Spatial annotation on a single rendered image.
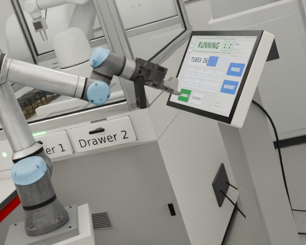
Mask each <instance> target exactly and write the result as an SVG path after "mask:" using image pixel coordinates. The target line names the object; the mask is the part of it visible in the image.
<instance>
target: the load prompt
mask: <svg viewBox="0 0 306 245"><path fill-rule="evenodd" d="M235 40H236V39H221V38H197V40H196V43H195V45H194V48H193V51H196V52H210V53H231V51H232V48H233V45H234V43H235Z"/></svg>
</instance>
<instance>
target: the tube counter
mask: <svg viewBox="0 0 306 245"><path fill-rule="evenodd" d="M228 60H229V56H219V55H206V54H205V56H204V59H203V62H202V64H201V66H204V67H212V68H220V69H225V68H226V65H227V62H228Z"/></svg>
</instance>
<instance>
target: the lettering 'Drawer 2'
mask: <svg viewBox="0 0 306 245"><path fill-rule="evenodd" d="M121 132H125V135H124V137H123V139H126V138H128V137H126V138H125V136H126V131H124V130H123V131H121ZM108 137H111V138H108ZM108 137H107V140H108V141H109V142H112V141H113V140H112V141H110V140H109V139H112V136H108ZM92 140H95V141H93V145H96V144H98V143H97V140H96V139H92ZM98 140H99V141H100V139H99V138H98ZM102 140H103V138H102V137H101V141H100V143H102ZM80 141H81V140H79V143H80V145H81V142H80ZM83 141H84V142H85V146H86V141H85V140H83ZM103 141H104V143H105V137H104V140H103ZM94 142H96V144H94ZM85 146H82V145H81V148H82V147H85Z"/></svg>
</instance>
